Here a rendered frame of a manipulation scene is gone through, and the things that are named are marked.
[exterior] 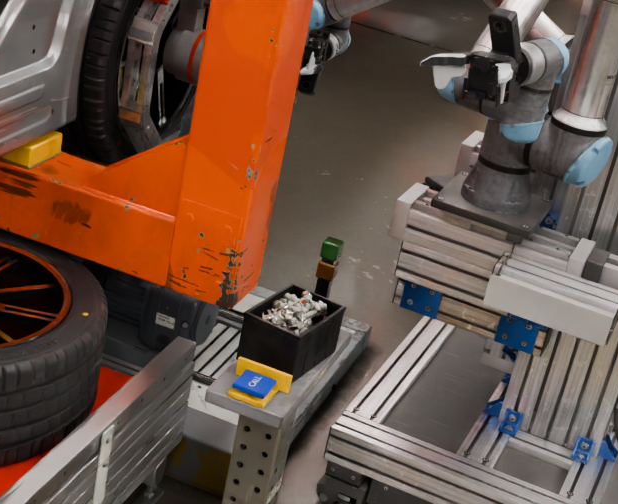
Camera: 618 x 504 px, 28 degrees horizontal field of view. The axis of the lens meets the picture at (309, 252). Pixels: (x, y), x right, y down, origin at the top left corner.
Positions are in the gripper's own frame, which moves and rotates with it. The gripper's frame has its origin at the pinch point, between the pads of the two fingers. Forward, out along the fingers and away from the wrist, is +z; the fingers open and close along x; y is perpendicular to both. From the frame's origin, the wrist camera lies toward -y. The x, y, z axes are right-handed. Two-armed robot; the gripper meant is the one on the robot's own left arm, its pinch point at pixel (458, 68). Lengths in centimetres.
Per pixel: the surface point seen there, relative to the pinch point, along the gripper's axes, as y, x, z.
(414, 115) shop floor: 99, 194, -310
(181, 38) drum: 20, 107, -50
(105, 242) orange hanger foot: 55, 83, -2
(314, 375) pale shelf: 75, 35, -16
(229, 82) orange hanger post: 15, 56, -9
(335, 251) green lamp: 54, 44, -34
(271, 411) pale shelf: 75, 31, 2
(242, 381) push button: 71, 39, 2
